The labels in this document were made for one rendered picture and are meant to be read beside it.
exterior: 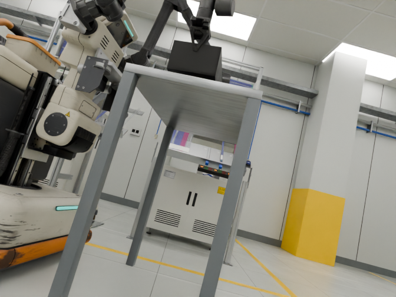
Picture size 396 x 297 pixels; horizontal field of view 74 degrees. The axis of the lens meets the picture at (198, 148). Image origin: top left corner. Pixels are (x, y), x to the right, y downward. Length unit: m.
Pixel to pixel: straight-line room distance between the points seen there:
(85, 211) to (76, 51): 0.79
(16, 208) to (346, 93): 4.13
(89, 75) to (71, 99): 0.13
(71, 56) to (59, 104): 0.24
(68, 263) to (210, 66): 0.75
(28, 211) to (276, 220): 3.65
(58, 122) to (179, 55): 0.59
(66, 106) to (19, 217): 0.47
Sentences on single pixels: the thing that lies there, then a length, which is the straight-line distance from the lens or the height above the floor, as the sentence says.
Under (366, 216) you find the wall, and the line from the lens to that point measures 4.94.
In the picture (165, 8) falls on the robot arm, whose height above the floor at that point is 1.38.
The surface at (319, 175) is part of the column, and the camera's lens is 3.97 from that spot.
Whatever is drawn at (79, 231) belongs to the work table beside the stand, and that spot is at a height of 0.26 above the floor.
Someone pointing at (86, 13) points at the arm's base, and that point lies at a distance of 1.25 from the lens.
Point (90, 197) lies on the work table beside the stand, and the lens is 0.86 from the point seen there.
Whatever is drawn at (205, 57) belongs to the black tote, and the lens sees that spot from 0.96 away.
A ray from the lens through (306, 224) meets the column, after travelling 3.88.
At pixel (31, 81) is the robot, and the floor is 0.74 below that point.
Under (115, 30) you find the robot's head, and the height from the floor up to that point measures 1.09.
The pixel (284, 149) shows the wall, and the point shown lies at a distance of 4.37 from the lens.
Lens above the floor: 0.45
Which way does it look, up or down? 9 degrees up
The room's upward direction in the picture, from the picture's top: 15 degrees clockwise
